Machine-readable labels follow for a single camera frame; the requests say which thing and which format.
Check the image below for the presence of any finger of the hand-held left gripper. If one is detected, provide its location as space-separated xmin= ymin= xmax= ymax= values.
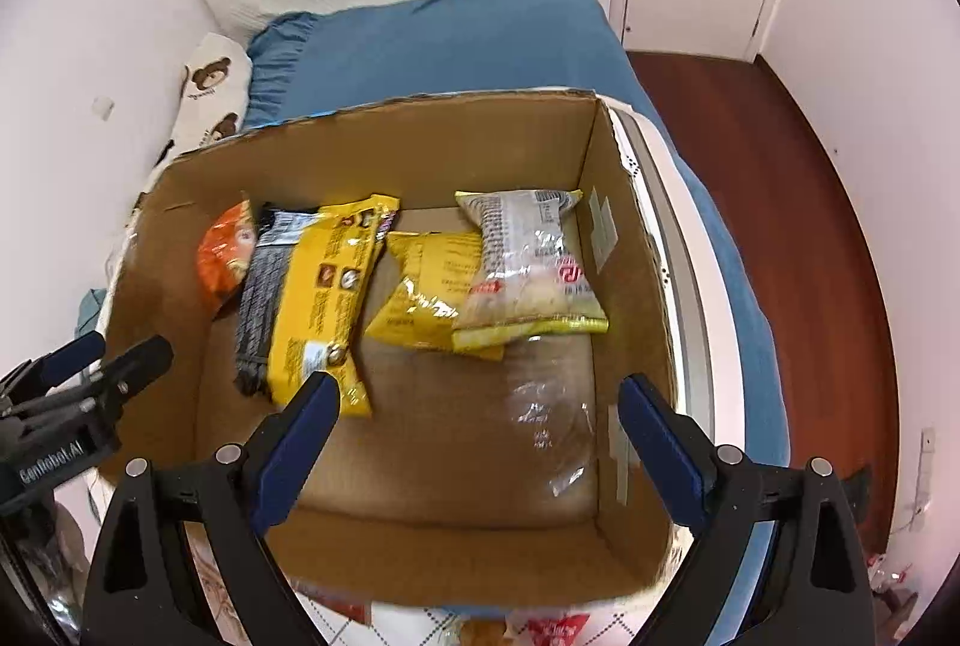
xmin=0 ymin=331 xmax=107 ymax=407
xmin=13 ymin=336 xmax=175 ymax=428

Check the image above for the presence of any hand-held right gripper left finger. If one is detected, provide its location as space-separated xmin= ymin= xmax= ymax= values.
xmin=81 ymin=370 xmax=342 ymax=646

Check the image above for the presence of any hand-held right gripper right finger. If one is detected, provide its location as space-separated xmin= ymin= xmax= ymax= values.
xmin=617 ymin=373 xmax=876 ymax=646

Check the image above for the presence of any cardboard box with printed outside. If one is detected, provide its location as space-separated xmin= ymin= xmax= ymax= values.
xmin=105 ymin=86 xmax=702 ymax=607

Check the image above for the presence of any red snack packet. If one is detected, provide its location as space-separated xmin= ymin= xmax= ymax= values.
xmin=523 ymin=616 xmax=595 ymax=646
xmin=300 ymin=586 xmax=374 ymax=626

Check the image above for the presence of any teal cloth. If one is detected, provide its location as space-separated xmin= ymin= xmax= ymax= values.
xmin=73 ymin=289 xmax=110 ymax=348

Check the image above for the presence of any clear plastic bag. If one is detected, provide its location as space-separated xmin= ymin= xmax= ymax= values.
xmin=506 ymin=376 xmax=598 ymax=498

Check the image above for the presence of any orange snack packet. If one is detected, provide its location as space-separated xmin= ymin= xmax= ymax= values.
xmin=196 ymin=201 xmax=260 ymax=318

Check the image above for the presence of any yellow and black snack packet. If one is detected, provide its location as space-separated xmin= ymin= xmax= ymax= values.
xmin=234 ymin=193 xmax=401 ymax=419

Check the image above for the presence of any small yellow snack packet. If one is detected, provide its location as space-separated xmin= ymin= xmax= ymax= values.
xmin=364 ymin=230 xmax=506 ymax=363

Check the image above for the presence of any white diamond pattern tablecloth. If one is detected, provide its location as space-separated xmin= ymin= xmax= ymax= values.
xmin=187 ymin=526 xmax=655 ymax=646

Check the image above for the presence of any clear snack packet yellow edge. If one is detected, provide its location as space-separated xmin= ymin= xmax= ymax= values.
xmin=452 ymin=188 xmax=610 ymax=351

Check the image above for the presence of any crumpled plastic wrapper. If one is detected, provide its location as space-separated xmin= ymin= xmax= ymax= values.
xmin=866 ymin=547 xmax=922 ymax=636

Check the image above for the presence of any bear print cloth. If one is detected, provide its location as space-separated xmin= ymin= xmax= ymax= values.
xmin=154 ymin=32 xmax=254 ymax=168

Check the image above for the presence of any blue bedsheet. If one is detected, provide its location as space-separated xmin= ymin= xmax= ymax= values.
xmin=240 ymin=0 xmax=794 ymax=646

